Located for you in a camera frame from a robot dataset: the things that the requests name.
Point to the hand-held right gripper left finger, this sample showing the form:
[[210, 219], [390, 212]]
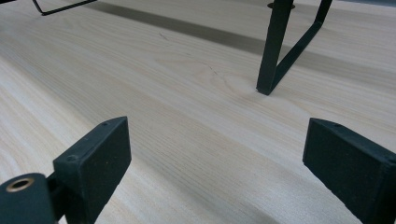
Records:
[[96, 168]]

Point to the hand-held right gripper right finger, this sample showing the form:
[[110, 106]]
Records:
[[351, 174]]

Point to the black stand leg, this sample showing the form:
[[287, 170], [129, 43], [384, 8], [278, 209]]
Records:
[[274, 46]]

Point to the round table grommet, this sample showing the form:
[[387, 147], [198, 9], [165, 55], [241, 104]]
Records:
[[291, 6]]

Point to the thin black metal frame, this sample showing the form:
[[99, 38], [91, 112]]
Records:
[[43, 13]]

